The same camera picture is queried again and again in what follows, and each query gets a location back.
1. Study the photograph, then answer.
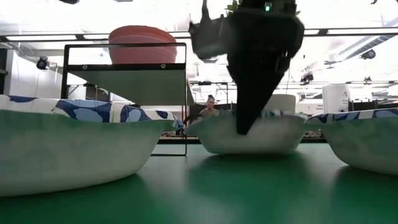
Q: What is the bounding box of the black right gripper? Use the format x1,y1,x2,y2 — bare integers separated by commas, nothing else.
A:
225,0,305,136

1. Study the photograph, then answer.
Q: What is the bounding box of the blue floral paper bowl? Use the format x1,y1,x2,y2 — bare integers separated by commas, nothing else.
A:
0,94,184,197
306,108,398,175
186,109,308,156

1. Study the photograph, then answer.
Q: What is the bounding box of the light pink plastic bowl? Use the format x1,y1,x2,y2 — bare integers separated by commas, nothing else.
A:
108,34,178,65

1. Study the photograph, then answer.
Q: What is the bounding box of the coral plastic bowl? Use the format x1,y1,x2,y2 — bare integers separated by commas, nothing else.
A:
108,24,177,41

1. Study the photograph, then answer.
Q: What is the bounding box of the white plant pot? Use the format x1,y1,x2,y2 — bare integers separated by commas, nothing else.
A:
270,93,297,113

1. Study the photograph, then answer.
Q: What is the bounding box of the person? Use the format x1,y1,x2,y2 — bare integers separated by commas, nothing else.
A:
198,94,221,118

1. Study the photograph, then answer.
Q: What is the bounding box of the green table mat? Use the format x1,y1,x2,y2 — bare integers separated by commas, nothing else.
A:
0,142,398,224

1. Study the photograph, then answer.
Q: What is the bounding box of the black partition panel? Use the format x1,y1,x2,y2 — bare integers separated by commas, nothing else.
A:
348,99,398,112

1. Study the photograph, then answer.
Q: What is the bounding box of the black background rig frame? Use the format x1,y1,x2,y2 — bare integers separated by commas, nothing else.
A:
189,80,230,105

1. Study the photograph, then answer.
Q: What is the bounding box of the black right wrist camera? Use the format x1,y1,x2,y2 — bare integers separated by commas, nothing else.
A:
188,14,229,60

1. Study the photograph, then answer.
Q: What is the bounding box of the black metal table frame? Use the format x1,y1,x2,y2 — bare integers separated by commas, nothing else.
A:
157,136,327,145

